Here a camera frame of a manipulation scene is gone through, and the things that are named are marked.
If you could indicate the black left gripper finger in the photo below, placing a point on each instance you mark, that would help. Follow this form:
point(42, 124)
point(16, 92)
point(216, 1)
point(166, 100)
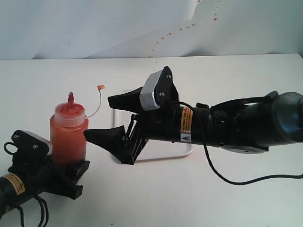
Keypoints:
point(75, 171)

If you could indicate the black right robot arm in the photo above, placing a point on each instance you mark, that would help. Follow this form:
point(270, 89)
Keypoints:
point(246, 125)

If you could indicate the red sauce squeeze bottle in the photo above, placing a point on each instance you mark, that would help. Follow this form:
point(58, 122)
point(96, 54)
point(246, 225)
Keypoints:
point(67, 126)

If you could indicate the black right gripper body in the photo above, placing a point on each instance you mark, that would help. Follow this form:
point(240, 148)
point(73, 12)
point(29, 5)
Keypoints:
point(175, 126)

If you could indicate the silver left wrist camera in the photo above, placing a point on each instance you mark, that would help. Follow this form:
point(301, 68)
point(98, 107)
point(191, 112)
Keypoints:
point(30, 146)

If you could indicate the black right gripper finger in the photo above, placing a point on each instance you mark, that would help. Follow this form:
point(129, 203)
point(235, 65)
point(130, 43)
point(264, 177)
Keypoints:
point(112, 140)
point(128, 101)

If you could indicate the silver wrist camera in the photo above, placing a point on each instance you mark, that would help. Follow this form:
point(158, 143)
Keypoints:
point(30, 146)
point(158, 89)

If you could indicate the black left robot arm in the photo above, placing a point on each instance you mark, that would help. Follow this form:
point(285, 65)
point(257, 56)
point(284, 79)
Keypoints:
point(12, 191)

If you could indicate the white rectangular plastic tray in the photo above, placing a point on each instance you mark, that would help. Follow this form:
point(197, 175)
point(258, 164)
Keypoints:
point(154, 149)

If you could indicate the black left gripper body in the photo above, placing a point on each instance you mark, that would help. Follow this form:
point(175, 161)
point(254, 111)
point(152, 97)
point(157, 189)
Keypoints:
point(46, 176)

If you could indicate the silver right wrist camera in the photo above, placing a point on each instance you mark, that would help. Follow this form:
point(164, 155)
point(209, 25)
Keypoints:
point(158, 89)

